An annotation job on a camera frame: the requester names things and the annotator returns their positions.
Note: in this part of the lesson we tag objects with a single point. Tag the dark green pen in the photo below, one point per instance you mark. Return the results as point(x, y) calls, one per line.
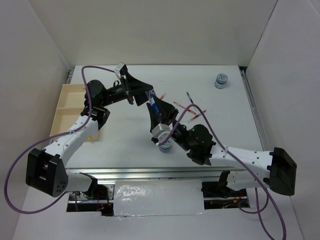
point(190, 98)

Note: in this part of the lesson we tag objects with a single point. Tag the aluminium front rail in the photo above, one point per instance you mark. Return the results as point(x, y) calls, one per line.
point(154, 173)

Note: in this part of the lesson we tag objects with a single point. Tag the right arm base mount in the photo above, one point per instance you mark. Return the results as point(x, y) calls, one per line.
point(217, 195)

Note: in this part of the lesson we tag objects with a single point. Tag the red clear pen right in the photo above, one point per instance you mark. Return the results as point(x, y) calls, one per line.
point(196, 116)

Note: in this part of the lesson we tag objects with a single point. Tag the blue cap glue bottle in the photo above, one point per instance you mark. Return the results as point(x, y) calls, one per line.
point(151, 98)

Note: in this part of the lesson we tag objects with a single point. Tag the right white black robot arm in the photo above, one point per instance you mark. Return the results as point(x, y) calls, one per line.
point(274, 170)

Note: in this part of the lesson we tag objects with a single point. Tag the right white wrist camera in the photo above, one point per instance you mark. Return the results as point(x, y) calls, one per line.
point(161, 132)

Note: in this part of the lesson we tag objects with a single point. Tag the white foil cover sheet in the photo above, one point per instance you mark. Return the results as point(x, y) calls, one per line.
point(158, 198)

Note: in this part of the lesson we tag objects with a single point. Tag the cream compartment organizer tray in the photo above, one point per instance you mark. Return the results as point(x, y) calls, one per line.
point(69, 107)

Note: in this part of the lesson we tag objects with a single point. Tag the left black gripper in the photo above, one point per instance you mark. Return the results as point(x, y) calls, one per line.
point(140, 97)

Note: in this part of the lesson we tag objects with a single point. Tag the red pen with clip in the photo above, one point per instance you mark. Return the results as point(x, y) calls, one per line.
point(181, 106)

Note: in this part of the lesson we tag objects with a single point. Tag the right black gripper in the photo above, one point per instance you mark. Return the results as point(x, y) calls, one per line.
point(168, 112)

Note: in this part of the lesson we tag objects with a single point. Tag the blue white tape roll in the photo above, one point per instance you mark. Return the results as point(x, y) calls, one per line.
point(221, 80)
point(166, 147)

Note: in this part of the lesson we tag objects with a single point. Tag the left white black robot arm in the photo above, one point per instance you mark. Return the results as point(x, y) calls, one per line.
point(46, 168)

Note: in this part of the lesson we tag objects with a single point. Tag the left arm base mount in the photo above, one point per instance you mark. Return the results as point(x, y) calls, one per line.
point(100, 200)

